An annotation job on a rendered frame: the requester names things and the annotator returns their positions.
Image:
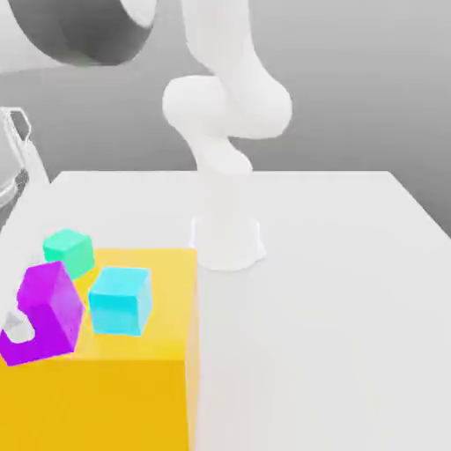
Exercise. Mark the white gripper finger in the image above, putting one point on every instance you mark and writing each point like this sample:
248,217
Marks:
21,334

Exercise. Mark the small green cube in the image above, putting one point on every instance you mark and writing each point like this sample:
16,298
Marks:
68,252

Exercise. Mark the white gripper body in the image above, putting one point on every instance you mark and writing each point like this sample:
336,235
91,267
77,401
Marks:
21,239

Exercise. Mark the small cyan cube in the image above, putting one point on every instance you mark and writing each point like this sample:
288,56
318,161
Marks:
118,303

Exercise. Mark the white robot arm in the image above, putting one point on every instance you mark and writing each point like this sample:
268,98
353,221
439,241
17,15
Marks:
225,112

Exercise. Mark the large yellow box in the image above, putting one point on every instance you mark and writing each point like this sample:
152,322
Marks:
105,398

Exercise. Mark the small purple cube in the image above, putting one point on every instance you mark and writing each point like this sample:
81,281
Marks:
53,310

